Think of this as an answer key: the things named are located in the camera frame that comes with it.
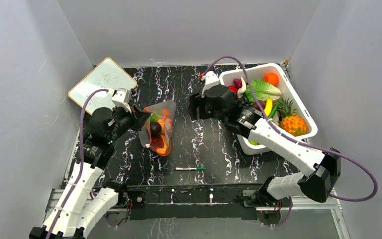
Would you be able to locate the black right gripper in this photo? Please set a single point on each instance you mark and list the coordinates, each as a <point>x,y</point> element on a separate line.
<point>197,107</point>

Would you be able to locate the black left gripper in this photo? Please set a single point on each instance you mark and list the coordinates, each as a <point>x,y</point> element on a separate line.
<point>138,117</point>

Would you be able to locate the clear zip bag orange zipper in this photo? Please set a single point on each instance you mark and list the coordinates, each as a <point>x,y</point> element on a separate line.
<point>163,113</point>

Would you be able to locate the orange papaya slice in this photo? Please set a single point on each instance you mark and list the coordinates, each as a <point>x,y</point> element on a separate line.
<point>162,144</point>

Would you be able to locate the brown purple fig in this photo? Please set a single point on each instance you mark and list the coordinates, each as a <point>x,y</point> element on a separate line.
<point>259,105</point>

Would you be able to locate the yellow banana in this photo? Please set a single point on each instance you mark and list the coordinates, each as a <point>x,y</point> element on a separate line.
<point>268,106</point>

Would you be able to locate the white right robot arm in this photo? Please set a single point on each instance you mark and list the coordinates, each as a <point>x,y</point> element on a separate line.
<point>319,169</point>

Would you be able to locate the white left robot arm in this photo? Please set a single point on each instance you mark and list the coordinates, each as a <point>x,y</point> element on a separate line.
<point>72,217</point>

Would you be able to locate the red apple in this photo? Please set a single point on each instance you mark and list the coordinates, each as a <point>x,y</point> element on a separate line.
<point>232,89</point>

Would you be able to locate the white garlic wedge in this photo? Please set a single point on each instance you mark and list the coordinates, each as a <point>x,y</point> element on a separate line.
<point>241,91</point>

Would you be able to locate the purple onion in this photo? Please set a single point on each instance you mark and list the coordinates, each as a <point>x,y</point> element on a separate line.
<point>237,83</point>

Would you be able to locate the green capped marker pen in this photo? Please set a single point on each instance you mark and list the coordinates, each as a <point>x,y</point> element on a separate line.
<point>190,169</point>

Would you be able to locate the green lettuce leaf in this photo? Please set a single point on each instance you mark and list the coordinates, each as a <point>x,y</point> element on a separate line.
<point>262,90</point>

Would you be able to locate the white plastic bin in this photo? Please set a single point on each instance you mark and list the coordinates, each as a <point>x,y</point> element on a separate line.
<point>288,92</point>

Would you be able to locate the green chili pepper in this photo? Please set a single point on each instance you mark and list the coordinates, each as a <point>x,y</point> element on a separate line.
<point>273,111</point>

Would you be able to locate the orange fruit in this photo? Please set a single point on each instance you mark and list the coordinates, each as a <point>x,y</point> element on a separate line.
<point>271,78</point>

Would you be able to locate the pineapple toy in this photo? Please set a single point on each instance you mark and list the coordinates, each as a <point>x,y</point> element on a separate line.
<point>290,121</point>

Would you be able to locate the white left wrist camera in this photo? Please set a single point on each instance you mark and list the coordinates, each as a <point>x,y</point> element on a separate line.
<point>121,98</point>

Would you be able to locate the small whiteboard yellow frame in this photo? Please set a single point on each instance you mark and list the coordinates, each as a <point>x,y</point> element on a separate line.
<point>94,90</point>

